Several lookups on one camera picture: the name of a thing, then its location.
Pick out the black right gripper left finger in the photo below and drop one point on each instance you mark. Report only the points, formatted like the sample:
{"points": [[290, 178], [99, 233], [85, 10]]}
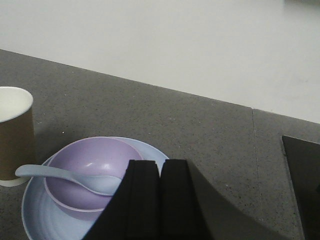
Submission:
{"points": [[133, 211]]}

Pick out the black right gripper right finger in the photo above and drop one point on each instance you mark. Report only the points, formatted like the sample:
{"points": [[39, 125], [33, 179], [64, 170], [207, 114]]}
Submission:
{"points": [[192, 209]]}

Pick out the light blue plastic spoon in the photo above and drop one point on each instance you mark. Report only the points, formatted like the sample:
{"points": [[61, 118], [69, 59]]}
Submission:
{"points": [[104, 185]]}

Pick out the purple plastic bowl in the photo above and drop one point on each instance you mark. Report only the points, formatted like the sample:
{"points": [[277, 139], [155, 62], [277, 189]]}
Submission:
{"points": [[98, 155]]}

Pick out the light blue plastic plate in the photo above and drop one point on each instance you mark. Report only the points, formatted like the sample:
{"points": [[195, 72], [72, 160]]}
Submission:
{"points": [[43, 219]]}

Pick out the brown paper cup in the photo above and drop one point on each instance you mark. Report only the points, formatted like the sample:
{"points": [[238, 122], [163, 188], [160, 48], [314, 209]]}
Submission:
{"points": [[17, 139]]}

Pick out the black induction cooktop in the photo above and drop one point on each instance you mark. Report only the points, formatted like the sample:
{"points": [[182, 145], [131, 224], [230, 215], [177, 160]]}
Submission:
{"points": [[303, 159]]}

